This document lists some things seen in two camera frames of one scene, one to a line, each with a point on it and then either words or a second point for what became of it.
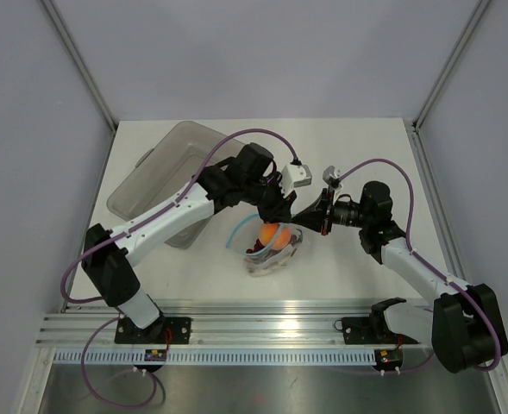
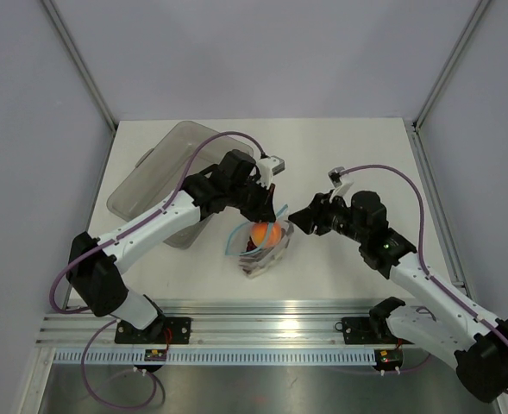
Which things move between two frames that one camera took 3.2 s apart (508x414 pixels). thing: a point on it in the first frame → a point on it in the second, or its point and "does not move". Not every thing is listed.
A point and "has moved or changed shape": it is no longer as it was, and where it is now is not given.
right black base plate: x=370 y=330 does not move
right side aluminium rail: x=450 y=251 does not move
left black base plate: x=166 y=330 does not move
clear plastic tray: x=173 y=164 does not move
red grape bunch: x=259 y=245 → x=250 y=245
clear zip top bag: x=266 y=247 has moved or changed shape
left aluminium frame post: x=80 y=62 does not move
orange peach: x=267 y=231 has moved or changed shape
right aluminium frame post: x=471 y=24 does not move
